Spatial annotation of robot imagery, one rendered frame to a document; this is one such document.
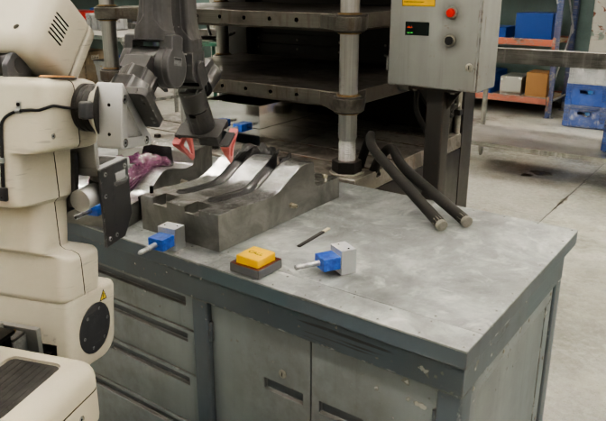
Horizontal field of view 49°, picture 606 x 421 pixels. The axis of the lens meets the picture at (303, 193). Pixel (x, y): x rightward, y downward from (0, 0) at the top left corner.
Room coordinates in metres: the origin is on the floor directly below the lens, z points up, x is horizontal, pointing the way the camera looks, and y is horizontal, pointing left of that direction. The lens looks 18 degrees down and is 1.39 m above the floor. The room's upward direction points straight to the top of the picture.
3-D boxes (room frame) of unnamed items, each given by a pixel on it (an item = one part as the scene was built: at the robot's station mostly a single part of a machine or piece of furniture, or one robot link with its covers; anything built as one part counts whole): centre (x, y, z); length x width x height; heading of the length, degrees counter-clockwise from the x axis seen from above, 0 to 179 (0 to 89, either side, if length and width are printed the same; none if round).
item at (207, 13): (2.73, 0.10, 1.20); 1.29 x 0.83 x 0.19; 54
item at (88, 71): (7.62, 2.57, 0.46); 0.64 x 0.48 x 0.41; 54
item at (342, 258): (1.28, -0.04, 0.83); 0.13 x 0.05 x 0.05; 116
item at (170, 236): (1.38, 0.33, 0.83); 0.13 x 0.05 x 0.05; 152
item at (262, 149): (1.67, 0.17, 0.92); 0.35 x 0.16 x 0.09; 144
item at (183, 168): (1.81, 0.49, 0.86); 0.50 x 0.26 x 0.11; 161
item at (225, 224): (1.67, 0.15, 0.87); 0.50 x 0.26 x 0.14; 144
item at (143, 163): (1.81, 0.48, 0.90); 0.26 x 0.18 x 0.08; 161
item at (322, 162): (2.73, 0.11, 0.76); 1.30 x 0.84 x 0.07; 54
